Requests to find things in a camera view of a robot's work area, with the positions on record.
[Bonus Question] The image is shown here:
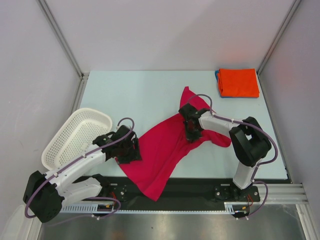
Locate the folded orange t-shirt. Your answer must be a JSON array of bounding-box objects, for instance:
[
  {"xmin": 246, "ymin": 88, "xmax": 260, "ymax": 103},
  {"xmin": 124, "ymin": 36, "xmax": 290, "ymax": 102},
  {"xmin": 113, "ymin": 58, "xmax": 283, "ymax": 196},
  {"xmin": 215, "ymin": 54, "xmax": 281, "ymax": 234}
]
[{"xmin": 216, "ymin": 68, "xmax": 261, "ymax": 98}]

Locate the crimson red t-shirt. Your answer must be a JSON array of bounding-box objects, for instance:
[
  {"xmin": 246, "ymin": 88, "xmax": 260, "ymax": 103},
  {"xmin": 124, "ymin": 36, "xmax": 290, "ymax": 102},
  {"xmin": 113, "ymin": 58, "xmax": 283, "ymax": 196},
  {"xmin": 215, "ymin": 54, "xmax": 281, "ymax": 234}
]
[{"xmin": 116, "ymin": 86, "xmax": 232, "ymax": 202}]

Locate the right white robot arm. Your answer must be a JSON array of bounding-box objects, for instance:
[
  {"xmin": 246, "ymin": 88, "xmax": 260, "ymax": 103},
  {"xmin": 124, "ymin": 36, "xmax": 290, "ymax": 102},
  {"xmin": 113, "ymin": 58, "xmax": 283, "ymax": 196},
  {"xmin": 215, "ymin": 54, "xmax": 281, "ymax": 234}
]
[{"xmin": 179, "ymin": 103, "xmax": 272, "ymax": 201}]

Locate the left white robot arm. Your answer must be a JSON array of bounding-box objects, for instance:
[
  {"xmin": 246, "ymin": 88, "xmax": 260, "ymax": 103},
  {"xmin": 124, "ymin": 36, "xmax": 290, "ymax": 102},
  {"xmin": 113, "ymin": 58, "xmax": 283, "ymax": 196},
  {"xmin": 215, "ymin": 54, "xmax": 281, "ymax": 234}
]
[{"xmin": 23, "ymin": 125, "xmax": 141, "ymax": 223}]

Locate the left aluminium corner post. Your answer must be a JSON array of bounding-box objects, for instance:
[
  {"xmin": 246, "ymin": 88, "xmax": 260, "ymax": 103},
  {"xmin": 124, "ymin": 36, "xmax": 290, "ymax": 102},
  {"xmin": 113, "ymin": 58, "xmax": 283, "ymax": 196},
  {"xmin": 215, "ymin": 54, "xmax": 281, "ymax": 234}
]
[{"xmin": 36, "ymin": 0, "xmax": 84, "ymax": 79}]

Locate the black base mounting strip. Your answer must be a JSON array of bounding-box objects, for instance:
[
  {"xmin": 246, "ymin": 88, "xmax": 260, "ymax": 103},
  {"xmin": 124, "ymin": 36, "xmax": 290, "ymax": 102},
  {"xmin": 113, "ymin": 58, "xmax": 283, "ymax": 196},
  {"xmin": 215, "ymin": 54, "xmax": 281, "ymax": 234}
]
[{"xmin": 82, "ymin": 176, "xmax": 292, "ymax": 208}]

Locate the folded blue t-shirt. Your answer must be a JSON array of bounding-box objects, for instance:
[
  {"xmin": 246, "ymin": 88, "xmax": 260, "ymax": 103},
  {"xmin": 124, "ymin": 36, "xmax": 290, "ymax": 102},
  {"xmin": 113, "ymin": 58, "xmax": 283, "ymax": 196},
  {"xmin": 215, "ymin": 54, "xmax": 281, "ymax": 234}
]
[{"xmin": 214, "ymin": 70, "xmax": 260, "ymax": 100}]

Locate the aluminium corner post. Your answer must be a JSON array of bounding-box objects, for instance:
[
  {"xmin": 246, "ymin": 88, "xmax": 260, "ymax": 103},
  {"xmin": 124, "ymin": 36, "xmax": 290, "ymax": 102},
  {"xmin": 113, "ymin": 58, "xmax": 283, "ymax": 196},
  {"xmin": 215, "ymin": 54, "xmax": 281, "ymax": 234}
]
[
  {"xmin": 36, "ymin": 0, "xmax": 84, "ymax": 79},
  {"xmin": 257, "ymin": 0, "xmax": 303, "ymax": 76}
]

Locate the left slotted cable duct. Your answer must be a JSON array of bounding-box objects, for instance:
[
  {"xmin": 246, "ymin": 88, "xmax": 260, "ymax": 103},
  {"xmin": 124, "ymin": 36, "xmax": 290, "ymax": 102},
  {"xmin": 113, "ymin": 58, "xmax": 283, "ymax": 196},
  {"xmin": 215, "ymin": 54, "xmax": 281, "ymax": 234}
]
[{"xmin": 60, "ymin": 202, "xmax": 115, "ymax": 214}]

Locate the right aluminium corner post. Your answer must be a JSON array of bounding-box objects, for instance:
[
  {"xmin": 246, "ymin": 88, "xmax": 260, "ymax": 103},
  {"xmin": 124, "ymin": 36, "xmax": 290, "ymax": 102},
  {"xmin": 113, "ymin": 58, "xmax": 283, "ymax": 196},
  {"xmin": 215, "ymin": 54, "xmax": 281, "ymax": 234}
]
[{"xmin": 257, "ymin": 0, "xmax": 303, "ymax": 76}]

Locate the white perforated plastic basket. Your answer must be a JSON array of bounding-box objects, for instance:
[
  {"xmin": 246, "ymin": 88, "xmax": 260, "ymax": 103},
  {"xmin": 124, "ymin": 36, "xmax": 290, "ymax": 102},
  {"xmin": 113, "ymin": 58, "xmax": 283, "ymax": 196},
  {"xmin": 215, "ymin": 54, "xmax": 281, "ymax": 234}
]
[{"xmin": 41, "ymin": 108, "xmax": 113, "ymax": 170}]

